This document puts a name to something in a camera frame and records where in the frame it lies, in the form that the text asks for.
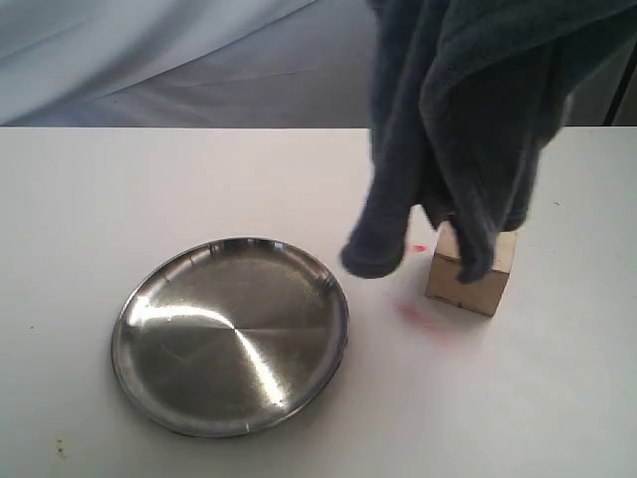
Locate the white backdrop sheet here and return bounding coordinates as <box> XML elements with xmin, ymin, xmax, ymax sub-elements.
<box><xmin>1</xmin><ymin>1</ymin><xmax>636</xmax><ymax>136</ymax></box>

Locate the round stainless steel plate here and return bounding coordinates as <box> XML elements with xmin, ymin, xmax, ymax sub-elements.
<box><xmin>110</xmin><ymin>237</ymin><xmax>349</xmax><ymax>438</ymax></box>

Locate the grey-blue fleece towel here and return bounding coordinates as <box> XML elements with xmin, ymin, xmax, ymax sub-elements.
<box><xmin>340</xmin><ymin>1</ymin><xmax>636</xmax><ymax>284</ymax></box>

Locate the pale wooden cube block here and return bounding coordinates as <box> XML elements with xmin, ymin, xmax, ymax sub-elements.
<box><xmin>425</xmin><ymin>223</ymin><xmax>518</xmax><ymax>317</ymax></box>

